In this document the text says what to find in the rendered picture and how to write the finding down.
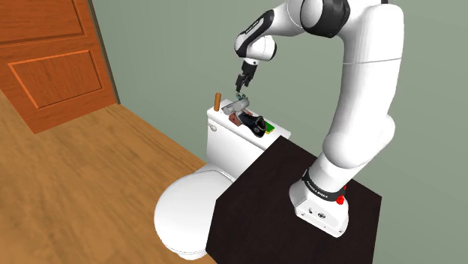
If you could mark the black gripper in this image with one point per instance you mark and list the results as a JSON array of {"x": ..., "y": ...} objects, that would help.
[{"x": 245, "y": 75}]

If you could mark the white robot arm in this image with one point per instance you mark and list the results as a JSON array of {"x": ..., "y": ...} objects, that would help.
[{"x": 365, "y": 91}]

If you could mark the small green white object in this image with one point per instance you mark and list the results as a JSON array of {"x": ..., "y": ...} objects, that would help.
[{"x": 240, "y": 96}]

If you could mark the grey cylinder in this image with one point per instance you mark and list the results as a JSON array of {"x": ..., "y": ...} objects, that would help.
[{"x": 236, "y": 105}]

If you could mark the brown wooden cylinder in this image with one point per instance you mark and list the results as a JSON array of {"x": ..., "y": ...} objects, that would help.
[{"x": 217, "y": 102}]

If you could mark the reddish brown block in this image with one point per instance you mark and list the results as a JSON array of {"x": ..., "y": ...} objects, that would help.
[{"x": 234, "y": 119}]

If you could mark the black shoe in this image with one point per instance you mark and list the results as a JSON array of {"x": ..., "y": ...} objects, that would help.
[{"x": 253, "y": 123}]

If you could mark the green flat card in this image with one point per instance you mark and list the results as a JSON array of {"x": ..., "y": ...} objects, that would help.
[{"x": 270, "y": 128}]

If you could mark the white toilet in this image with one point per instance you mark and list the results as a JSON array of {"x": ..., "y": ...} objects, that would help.
[{"x": 204, "y": 197}]

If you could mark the brown wooden door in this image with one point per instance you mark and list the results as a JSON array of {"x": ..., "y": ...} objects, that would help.
[{"x": 51, "y": 62}]

